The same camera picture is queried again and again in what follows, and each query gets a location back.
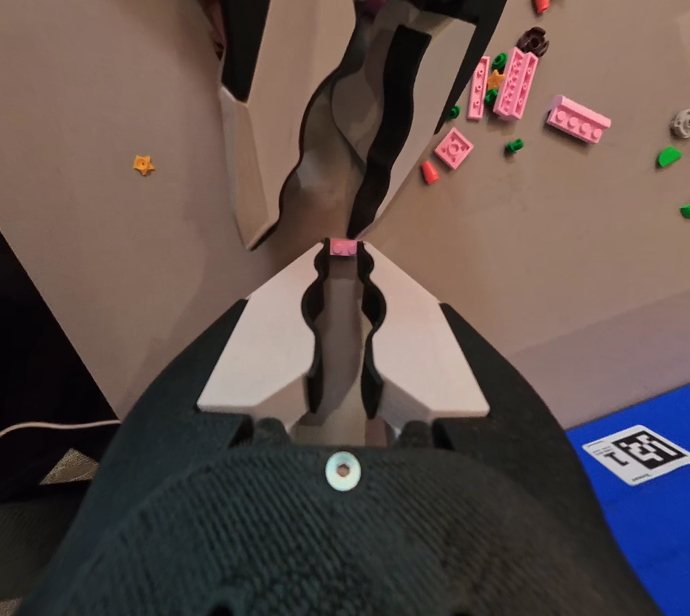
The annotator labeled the blue plastic bin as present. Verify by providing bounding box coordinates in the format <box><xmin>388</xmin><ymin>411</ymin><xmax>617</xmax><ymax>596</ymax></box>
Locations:
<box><xmin>566</xmin><ymin>383</ymin><xmax>690</xmax><ymax>616</ymax></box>

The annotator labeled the pile of pink toy bricks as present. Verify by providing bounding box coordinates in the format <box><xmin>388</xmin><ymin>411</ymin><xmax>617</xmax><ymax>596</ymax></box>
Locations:
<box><xmin>420</xmin><ymin>0</ymin><xmax>612</xmax><ymax>186</ymax></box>

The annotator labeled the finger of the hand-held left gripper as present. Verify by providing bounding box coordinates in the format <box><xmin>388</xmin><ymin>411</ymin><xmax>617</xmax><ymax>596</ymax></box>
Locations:
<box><xmin>218</xmin><ymin>0</ymin><xmax>358</xmax><ymax>251</ymax></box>
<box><xmin>330</xmin><ymin>0</ymin><xmax>479</xmax><ymax>239</ymax></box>

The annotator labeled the white cord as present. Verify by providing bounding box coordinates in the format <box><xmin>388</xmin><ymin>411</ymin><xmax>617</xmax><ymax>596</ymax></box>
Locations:
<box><xmin>0</xmin><ymin>418</ymin><xmax>121</xmax><ymax>440</ymax></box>

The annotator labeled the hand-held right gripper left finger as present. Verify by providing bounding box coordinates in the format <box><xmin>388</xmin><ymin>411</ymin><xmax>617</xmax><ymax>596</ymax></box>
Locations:
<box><xmin>196</xmin><ymin>238</ymin><xmax>332</xmax><ymax>429</ymax></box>

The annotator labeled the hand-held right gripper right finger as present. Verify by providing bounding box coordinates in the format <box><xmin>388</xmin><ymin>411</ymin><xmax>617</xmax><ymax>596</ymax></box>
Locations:
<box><xmin>356</xmin><ymin>241</ymin><xmax>491</xmax><ymax>438</ymax></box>

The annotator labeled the brown flower toy piece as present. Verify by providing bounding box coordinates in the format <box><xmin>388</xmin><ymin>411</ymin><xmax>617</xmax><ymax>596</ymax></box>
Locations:
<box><xmin>517</xmin><ymin>26</ymin><xmax>549</xmax><ymax>57</ymax></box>

